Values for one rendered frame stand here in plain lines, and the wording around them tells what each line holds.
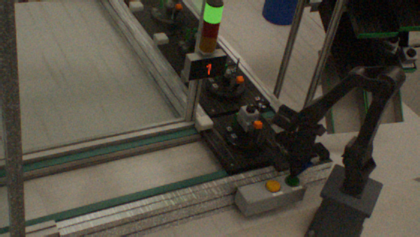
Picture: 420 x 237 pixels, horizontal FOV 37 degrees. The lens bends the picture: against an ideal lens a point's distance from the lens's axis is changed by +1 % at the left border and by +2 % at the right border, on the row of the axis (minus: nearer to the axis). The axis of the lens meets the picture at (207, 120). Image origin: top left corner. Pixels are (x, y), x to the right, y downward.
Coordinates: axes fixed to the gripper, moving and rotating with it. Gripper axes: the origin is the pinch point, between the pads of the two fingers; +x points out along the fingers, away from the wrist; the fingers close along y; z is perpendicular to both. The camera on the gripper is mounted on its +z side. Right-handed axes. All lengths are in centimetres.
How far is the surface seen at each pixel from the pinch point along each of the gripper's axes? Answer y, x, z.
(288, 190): 3.2, 5.2, -3.1
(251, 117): 5.4, -6.3, 19.3
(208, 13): 19, -38, 32
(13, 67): 81, -53, 0
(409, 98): -132, 54, 68
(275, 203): 7.3, 8.7, -3.6
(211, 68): 16.2, -19.3, 30.4
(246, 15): -47, 15, 106
